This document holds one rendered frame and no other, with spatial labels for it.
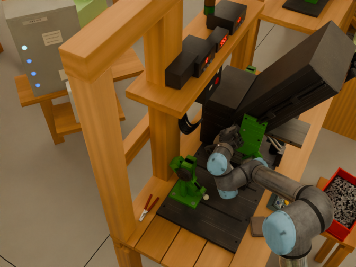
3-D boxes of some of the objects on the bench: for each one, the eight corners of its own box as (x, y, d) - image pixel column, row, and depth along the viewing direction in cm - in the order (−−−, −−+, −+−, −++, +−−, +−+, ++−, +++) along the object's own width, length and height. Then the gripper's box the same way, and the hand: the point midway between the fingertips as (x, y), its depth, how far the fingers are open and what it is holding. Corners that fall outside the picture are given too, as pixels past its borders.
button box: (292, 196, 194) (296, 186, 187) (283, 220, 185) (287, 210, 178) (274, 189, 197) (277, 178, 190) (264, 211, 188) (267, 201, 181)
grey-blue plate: (281, 153, 208) (286, 136, 197) (279, 156, 207) (285, 139, 196) (265, 147, 211) (269, 130, 200) (263, 149, 210) (268, 133, 199)
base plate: (303, 106, 235) (304, 104, 234) (234, 254, 171) (235, 252, 170) (241, 85, 249) (242, 82, 247) (156, 214, 184) (156, 212, 183)
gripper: (241, 156, 151) (250, 136, 170) (228, 134, 150) (238, 115, 168) (223, 163, 156) (233, 143, 174) (210, 142, 154) (222, 123, 172)
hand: (230, 133), depth 171 cm, fingers closed on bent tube, 3 cm apart
